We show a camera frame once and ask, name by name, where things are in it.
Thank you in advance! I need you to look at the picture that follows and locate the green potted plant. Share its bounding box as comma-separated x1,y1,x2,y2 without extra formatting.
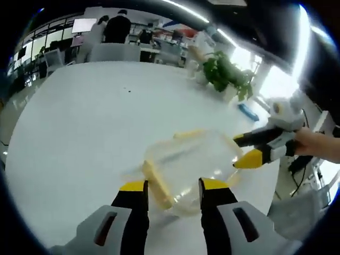
202,50,256,102

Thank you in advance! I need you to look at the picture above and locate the white wall screen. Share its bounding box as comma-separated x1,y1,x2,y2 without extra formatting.
72,18,98,34

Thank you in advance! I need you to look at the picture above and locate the white office chair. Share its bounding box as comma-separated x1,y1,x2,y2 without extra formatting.
44,49,65,73

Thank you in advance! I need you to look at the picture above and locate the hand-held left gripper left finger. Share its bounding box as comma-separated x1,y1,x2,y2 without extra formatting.
75,180,150,255

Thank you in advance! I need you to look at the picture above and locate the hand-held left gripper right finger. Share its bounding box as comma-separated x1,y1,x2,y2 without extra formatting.
198,177,290,255

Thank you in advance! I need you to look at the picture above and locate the ceiling light strip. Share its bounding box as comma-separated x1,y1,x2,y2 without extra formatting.
164,0,241,47

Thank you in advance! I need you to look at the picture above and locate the clear plastic bottle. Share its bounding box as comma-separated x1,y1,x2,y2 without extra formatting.
186,59,199,78

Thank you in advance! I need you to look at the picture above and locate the blue flat packet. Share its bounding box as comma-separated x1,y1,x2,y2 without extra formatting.
237,103,259,122

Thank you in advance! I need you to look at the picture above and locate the clear container with yellow buckles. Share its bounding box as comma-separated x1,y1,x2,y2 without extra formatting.
121,128,245,216

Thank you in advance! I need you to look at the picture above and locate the grey chair back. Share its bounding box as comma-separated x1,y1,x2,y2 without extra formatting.
91,42,141,63

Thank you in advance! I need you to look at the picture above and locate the person's right hand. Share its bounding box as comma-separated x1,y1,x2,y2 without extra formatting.
294,127,330,160

